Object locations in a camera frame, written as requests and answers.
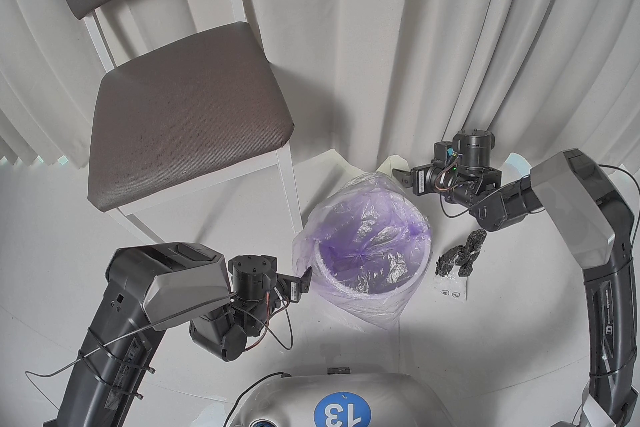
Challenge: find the purple plastic bag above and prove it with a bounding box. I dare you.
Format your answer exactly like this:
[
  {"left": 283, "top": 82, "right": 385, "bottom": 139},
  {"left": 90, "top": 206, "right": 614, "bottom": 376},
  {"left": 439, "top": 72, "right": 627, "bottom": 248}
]
[{"left": 292, "top": 171, "right": 433, "bottom": 331}]

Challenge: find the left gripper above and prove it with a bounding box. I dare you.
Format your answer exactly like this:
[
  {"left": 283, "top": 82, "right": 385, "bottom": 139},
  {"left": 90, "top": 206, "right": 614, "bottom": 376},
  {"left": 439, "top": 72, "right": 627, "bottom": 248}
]
[{"left": 272, "top": 266, "right": 314, "bottom": 306}]

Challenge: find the black plastic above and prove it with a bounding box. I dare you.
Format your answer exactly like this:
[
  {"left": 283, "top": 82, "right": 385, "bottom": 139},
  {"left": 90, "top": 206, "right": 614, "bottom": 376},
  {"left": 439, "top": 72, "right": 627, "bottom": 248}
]
[{"left": 436, "top": 229, "right": 487, "bottom": 278}]

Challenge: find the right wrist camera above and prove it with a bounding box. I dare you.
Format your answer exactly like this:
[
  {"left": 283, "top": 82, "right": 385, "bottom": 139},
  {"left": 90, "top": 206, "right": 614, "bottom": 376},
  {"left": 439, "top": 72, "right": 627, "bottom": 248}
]
[{"left": 432, "top": 141, "right": 458, "bottom": 168}]

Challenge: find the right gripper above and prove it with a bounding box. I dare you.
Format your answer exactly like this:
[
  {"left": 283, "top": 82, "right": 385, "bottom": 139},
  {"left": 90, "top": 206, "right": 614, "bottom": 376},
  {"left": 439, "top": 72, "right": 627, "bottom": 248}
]
[{"left": 391, "top": 163, "right": 456, "bottom": 200}]

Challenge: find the white chair with grey seat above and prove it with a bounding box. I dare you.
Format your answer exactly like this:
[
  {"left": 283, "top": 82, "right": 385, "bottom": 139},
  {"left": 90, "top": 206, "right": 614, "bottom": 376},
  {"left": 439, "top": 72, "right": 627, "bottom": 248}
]
[{"left": 57, "top": 0, "right": 305, "bottom": 248}]

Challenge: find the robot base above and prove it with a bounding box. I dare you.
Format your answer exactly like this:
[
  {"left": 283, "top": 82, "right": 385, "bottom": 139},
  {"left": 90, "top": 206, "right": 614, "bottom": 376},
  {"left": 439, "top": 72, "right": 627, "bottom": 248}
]
[{"left": 230, "top": 364, "right": 453, "bottom": 427}]

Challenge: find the white trash bin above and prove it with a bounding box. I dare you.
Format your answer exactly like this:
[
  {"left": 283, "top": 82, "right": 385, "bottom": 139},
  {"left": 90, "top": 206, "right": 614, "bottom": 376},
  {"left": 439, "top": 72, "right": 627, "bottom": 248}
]
[{"left": 314, "top": 190, "right": 432, "bottom": 311}]

